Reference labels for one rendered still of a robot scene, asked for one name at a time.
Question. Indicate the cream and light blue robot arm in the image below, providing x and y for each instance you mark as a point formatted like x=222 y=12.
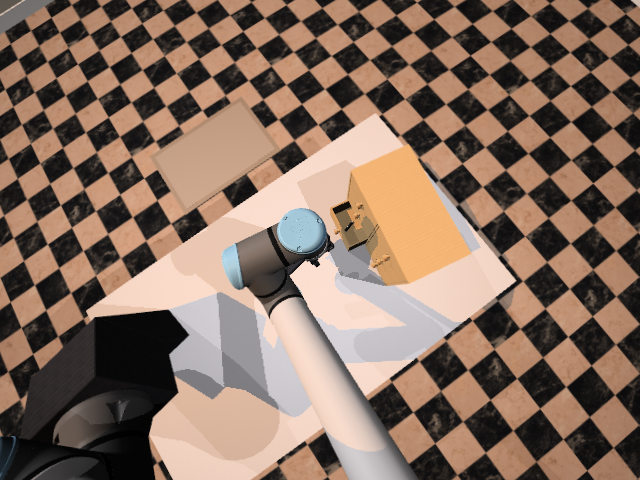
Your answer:
x=97 y=425

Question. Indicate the light wooden chest of drawers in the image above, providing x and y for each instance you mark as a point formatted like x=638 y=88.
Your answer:
x=414 y=221

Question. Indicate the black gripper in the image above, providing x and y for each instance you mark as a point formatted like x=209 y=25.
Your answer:
x=330 y=246

